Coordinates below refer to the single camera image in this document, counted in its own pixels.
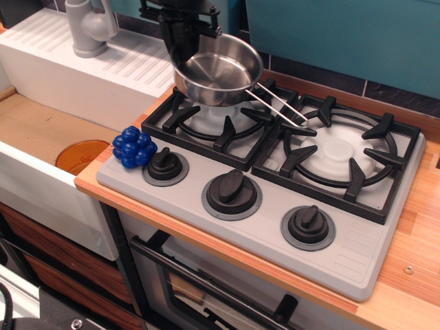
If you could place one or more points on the black left burner grate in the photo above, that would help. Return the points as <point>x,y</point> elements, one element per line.
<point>233,135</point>

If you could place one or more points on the black right burner grate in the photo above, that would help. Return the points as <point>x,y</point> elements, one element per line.
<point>355,161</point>

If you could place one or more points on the black left stove knob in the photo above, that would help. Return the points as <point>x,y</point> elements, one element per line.
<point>165,168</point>

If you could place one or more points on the grey toy stove top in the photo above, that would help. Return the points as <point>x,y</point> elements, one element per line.
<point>350,265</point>

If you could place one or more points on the black right stove knob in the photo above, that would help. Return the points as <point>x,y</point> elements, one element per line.
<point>308,228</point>

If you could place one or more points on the white toy sink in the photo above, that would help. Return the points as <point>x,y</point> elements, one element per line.
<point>51,99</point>

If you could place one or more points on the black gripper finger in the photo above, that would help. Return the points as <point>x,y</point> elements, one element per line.
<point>186,42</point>
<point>165,34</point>

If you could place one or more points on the black middle stove knob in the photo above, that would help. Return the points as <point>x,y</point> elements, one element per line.
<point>232,196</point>

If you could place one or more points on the stainless steel pan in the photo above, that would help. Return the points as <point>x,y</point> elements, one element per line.
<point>223,72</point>

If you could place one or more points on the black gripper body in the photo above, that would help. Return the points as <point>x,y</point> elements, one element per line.
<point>196,17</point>

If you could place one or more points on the grey toy faucet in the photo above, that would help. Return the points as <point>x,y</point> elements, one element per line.
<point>90,31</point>

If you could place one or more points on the wooden drawer fronts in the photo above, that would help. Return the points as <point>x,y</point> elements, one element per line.
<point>84,279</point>

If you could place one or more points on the blue toy blueberry cluster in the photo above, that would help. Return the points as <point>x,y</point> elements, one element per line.
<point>133,148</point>

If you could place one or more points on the black stove knob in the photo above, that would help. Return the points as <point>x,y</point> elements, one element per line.
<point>308,228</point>
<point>165,168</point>
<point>232,196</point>

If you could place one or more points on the oven door with handle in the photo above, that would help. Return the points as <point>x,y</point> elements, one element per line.
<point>198,290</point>

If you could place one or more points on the black burner grate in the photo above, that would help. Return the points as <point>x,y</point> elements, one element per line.
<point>233,135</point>
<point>355,161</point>

